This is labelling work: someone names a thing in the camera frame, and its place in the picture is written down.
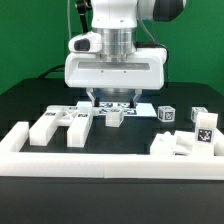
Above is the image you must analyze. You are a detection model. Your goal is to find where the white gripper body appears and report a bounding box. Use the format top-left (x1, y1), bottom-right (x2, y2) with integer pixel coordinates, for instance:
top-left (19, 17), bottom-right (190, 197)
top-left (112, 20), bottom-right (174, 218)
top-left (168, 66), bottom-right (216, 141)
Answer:
top-left (65, 29), bottom-right (167, 90)

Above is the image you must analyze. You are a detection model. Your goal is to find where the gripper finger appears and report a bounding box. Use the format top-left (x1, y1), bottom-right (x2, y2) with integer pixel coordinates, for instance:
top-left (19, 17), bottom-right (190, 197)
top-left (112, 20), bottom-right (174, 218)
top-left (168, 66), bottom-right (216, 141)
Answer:
top-left (129, 89), bottom-right (142, 108)
top-left (86, 88), bottom-right (100, 107)

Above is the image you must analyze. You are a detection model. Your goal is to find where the small white chair part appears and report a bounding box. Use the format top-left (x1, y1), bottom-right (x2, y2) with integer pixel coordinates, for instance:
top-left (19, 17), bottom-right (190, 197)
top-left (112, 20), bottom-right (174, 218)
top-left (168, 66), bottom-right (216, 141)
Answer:
top-left (106, 109), bottom-right (124, 127)

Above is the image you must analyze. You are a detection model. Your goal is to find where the white chair seat block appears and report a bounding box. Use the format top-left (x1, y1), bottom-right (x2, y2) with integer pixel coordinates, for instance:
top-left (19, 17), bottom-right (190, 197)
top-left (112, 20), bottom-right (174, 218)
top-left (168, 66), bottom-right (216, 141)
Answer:
top-left (150, 130), bottom-right (224, 157)

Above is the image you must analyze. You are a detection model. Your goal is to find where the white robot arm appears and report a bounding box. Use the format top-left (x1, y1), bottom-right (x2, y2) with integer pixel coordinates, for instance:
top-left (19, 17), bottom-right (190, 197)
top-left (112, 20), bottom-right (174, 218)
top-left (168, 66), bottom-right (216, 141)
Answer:
top-left (65, 0), bottom-right (187, 97)

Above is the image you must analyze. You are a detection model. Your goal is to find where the white marker base sheet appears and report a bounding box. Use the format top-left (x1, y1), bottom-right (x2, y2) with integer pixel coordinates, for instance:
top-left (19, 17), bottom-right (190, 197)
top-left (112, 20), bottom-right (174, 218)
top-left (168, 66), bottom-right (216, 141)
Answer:
top-left (77, 101), bottom-right (157, 117)

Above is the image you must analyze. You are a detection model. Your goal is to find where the white tagged cube left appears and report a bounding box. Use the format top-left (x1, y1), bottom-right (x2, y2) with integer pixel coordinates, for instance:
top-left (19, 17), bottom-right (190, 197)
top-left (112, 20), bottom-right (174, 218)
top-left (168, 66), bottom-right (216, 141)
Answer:
top-left (157, 106), bottom-right (175, 122)

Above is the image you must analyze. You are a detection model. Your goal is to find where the white tagged cube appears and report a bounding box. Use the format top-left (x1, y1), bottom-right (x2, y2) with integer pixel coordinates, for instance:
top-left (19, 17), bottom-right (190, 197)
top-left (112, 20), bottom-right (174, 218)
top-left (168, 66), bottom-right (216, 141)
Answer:
top-left (157, 106), bottom-right (175, 122)
top-left (191, 107), bottom-right (208, 123)

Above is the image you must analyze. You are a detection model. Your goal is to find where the white tagged cube right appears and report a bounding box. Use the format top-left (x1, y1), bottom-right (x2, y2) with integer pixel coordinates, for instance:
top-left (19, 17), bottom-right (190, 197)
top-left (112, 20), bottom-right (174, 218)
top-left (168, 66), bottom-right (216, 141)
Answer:
top-left (191, 107), bottom-right (208, 123)

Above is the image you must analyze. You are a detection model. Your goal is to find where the white chair back frame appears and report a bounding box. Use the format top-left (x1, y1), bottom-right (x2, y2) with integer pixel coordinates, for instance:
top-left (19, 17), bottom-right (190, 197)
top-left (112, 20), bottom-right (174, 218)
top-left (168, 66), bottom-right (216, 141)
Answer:
top-left (29, 105), bottom-right (94, 148)

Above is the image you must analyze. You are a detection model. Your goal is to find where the black cable hose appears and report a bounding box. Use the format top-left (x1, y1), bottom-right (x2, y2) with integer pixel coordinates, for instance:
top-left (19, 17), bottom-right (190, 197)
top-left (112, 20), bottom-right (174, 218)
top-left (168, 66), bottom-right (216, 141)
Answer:
top-left (38, 0), bottom-right (94, 80)

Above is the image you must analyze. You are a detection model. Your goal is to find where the thin white cable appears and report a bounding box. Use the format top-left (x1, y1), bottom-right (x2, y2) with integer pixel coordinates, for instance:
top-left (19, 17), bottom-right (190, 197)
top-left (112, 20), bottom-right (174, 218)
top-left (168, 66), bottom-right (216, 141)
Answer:
top-left (66, 0), bottom-right (73, 41)

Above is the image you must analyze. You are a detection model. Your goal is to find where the white U-shaped fence frame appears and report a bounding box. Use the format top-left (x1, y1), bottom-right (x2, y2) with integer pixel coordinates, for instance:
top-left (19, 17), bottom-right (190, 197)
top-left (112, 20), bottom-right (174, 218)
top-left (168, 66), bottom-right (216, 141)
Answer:
top-left (0, 122), bottom-right (224, 180)

